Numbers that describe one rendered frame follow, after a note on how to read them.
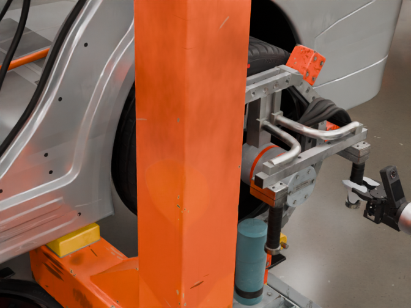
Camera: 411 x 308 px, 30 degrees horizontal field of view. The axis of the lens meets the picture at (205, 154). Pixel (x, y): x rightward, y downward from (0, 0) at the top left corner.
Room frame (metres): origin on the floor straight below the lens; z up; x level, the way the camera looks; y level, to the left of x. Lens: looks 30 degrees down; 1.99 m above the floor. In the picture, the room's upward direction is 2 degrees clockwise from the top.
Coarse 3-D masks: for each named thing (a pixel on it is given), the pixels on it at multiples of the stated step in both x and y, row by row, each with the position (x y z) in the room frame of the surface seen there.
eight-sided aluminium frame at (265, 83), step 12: (264, 72) 1.97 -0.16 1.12; (276, 72) 1.99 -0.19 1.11; (288, 72) 1.97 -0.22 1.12; (252, 84) 1.88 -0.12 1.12; (264, 84) 1.89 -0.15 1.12; (276, 84) 1.93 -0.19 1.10; (288, 84) 1.96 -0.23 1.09; (300, 84) 2.01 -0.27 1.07; (252, 96) 1.87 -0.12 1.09; (300, 96) 2.03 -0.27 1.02; (312, 96) 2.04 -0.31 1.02; (312, 144) 2.08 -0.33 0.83; (264, 216) 1.99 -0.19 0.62; (288, 216) 2.00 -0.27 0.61
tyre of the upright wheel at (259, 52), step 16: (256, 48) 2.01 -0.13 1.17; (272, 48) 2.05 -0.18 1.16; (256, 64) 1.99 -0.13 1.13; (272, 64) 2.03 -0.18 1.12; (128, 96) 1.94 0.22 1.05; (128, 112) 1.91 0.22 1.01; (128, 128) 1.88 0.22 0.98; (128, 144) 1.86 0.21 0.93; (112, 160) 1.90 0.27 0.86; (128, 160) 1.84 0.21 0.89; (112, 176) 1.91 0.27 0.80; (128, 176) 1.84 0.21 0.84; (128, 192) 1.86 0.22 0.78; (128, 208) 1.93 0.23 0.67
